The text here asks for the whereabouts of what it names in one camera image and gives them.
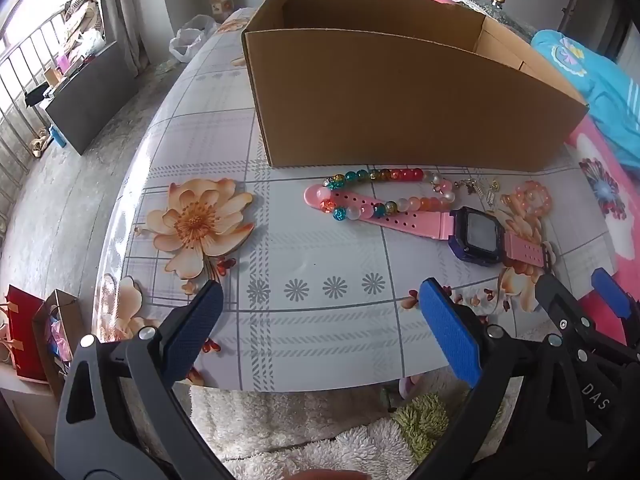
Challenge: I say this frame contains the green fluffy cloth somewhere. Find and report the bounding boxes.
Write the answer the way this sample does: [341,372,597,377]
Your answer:
[390,392,476,461]

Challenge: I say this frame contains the turquoise garment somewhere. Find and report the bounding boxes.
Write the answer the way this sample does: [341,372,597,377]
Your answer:
[531,29,640,183]

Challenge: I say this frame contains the red gift bag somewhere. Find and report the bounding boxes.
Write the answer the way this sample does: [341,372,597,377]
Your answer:
[5,285,48,381]

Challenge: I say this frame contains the grey curtain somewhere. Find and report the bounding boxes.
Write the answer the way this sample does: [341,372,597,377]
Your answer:
[95,0,151,78]

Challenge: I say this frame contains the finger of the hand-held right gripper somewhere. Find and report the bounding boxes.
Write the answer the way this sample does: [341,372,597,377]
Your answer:
[535,272,626,356]
[591,267,640,350]

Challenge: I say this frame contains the brown paper bag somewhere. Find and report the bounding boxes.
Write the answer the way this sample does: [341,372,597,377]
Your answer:
[32,289,86,396]

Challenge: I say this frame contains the brown cardboard box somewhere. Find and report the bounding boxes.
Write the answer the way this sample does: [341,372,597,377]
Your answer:
[241,0,590,173]

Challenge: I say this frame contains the pink floral blanket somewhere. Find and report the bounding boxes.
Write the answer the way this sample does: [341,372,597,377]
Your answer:
[565,115,640,351]

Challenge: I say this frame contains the white plastic bag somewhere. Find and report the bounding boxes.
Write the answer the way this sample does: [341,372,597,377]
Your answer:
[169,14,218,63]

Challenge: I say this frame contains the pink strap digital watch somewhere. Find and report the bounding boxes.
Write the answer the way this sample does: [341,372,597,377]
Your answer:
[304,185,556,267]

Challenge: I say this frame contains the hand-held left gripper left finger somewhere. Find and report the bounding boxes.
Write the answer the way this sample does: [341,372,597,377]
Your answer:
[54,279,226,480]

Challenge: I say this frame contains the floral tablecloth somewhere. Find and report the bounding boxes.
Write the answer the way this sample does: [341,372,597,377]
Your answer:
[97,7,626,393]

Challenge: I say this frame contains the pink bead bracelet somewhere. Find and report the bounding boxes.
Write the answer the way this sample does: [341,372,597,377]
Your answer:
[512,180,552,216]

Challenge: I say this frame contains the beige shoes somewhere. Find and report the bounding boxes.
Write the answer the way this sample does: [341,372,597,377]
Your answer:
[30,127,53,157]

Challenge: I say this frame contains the metal railing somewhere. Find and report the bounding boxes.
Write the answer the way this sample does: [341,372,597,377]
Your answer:
[0,15,66,221]

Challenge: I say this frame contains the multicolour bead bracelet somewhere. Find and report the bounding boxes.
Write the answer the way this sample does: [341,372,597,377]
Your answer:
[320,167,458,222]

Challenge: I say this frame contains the dark grey panel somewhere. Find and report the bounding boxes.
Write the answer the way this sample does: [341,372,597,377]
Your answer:
[39,40,138,156]

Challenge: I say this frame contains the white fluffy cloth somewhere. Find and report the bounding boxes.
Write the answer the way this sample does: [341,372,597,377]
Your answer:
[190,375,431,480]

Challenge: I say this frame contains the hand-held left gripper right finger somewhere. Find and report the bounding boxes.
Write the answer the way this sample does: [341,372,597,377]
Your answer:
[415,277,588,480]

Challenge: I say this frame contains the pile of clothes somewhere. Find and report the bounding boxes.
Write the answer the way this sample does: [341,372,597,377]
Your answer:
[60,0,108,61]

